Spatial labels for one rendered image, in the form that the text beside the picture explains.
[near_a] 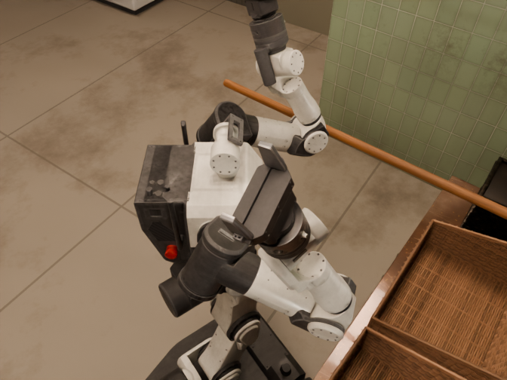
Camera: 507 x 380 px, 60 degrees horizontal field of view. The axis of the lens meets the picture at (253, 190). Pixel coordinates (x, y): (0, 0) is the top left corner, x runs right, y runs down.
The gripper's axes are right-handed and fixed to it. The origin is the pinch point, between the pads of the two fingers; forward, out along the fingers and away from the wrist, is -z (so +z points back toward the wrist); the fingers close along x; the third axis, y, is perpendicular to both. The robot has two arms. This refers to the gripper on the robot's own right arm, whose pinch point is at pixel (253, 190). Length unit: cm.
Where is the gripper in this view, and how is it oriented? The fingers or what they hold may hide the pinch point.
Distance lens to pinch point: 57.9
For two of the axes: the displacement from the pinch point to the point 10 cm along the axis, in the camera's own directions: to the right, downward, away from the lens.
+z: 3.0, 4.2, 8.6
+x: 4.4, -8.6, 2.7
